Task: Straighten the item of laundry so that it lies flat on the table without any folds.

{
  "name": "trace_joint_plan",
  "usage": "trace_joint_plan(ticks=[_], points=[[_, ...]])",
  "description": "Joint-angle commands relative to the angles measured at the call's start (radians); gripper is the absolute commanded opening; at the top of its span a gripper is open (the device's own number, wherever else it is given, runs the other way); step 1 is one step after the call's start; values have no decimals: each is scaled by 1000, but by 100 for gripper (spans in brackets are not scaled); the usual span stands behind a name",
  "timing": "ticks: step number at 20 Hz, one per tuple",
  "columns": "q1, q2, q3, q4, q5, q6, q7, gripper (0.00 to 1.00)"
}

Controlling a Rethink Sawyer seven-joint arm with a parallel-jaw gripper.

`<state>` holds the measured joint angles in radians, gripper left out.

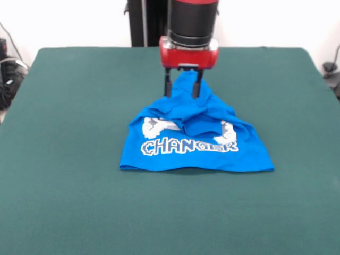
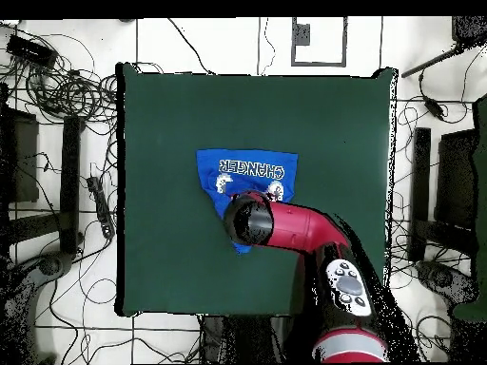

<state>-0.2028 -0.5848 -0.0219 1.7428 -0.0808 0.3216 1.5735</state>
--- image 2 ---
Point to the blue printed t-shirt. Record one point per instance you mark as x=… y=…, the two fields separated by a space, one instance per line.
x=247 y=186

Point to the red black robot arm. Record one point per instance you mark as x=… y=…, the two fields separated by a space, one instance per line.
x=304 y=228

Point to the dark flat panel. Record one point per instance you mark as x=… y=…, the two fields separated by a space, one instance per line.
x=456 y=178
x=23 y=159

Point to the dark green table cloth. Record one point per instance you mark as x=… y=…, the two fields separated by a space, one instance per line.
x=171 y=133

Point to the black power strip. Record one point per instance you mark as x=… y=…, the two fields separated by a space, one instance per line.
x=101 y=207

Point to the small dark box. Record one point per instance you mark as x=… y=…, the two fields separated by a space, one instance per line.
x=302 y=34

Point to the black upright bar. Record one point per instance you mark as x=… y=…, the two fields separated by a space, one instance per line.
x=421 y=190
x=70 y=182

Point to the black stand leg with caster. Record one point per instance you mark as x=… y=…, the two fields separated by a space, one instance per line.
x=441 y=277
x=49 y=266

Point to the black rod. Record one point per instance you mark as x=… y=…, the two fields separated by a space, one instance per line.
x=430 y=62

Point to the black speckled block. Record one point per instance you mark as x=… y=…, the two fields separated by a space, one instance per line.
x=470 y=30

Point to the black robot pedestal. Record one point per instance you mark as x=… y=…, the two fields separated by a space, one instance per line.
x=243 y=338

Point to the grey square frame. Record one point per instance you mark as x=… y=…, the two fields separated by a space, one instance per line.
x=344 y=42

